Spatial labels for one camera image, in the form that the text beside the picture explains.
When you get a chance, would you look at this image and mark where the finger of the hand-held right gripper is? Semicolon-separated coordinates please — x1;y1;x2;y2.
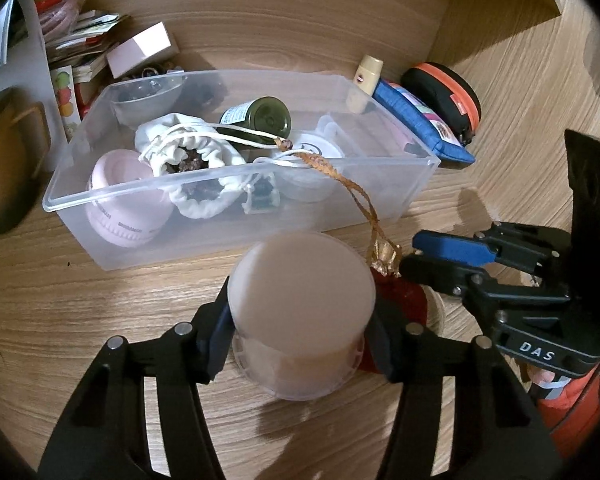
400;255;572;322
412;221;574;275

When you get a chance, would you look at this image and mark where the wooden desktop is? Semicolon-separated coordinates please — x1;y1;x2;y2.
0;45;600;480

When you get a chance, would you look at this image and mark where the black orange round case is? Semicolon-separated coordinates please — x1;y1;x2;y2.
401;61;482;147

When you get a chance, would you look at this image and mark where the white drawstring bag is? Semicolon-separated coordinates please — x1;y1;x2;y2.
167;172;276;220
134;112;248;178

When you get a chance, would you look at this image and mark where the white pink box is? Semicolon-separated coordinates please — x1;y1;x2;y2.
106;21;179;79

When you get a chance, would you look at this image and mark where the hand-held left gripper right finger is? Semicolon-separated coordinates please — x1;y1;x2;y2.
362;310;568;480

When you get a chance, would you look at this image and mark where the blue pencil case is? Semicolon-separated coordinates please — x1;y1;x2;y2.
372;80;477;167

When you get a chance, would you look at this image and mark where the pile of packets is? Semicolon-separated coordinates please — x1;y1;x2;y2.
35;0;131;83

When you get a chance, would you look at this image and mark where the round frosted jar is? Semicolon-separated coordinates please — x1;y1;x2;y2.
280;130;343;203

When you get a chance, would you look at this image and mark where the red velvet pouch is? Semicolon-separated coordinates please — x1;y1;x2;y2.
359;270;430;373

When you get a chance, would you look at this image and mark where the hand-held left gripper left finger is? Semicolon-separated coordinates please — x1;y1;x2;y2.
37;275;236;480

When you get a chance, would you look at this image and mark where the pink round container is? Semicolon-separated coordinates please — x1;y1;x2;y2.
85;149;173;250

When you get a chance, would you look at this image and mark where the glass bowl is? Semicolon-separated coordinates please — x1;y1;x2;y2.
112;77;186;128

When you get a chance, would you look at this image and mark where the frosted plastic cup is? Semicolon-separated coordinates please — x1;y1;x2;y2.
227;232;377;402

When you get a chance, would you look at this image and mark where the gold braided ribbon ornament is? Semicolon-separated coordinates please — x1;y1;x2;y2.
275;137;406;278

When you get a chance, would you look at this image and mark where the small cream bottle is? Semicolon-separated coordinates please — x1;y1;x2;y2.
346;55;384;113

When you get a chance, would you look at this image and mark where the green glass jar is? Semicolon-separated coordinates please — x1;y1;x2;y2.
219;96;292;141

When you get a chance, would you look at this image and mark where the fruit printed carton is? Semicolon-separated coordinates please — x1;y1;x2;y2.
50;65;81;143

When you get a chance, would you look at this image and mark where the person's right forearm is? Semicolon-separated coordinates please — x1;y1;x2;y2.
530;360;600;461

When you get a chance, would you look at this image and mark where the clear plastic storage box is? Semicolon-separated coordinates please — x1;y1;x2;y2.
42;69;441;272

